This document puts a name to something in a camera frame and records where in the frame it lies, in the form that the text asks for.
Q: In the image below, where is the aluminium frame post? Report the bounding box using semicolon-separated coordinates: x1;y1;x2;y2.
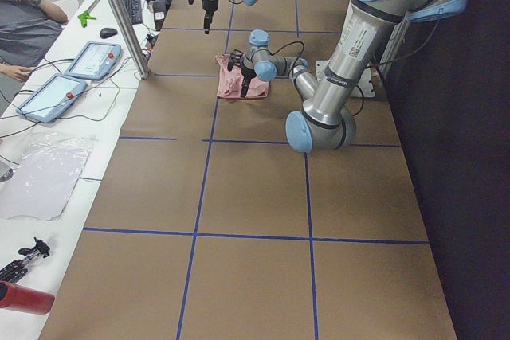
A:
108;0;151;79

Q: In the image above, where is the clear plastic bag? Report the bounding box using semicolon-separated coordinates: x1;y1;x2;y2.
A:
1;131;96;221

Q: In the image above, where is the black keyboard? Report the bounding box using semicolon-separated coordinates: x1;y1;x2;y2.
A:
122;0;143;25

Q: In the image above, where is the pink Snoopy t-shirt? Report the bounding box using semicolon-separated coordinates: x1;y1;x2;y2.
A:
214;53;269;99

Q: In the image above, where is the far blue teach pendant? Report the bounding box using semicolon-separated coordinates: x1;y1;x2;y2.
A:
65;41;122;80

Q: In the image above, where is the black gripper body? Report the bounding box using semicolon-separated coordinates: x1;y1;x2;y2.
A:
227;49;255;81
187;0;219;18

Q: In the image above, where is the seated person grey shirt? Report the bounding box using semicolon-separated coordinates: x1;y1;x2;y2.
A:
1;0;69;83

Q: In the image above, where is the blue teach pendant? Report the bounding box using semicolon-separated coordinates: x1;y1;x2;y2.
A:
16;74;87;123
65;41;122;80

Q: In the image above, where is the green plastic clamp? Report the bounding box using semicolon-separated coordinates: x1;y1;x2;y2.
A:
78;11;96;28

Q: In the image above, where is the red cylinder bottle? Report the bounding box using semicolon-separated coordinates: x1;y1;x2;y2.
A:
1;281;55;315

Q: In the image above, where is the black power adapter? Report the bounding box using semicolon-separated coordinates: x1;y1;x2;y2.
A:
152;0;167;31

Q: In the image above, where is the black computer mouse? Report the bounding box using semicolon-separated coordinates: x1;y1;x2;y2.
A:
99;27;118;39

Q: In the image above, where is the black folded tripod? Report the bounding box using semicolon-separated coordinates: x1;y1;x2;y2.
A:
1;237;50;283

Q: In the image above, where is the near blue teach pendant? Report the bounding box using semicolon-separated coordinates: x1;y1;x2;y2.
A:
16;74;87;123

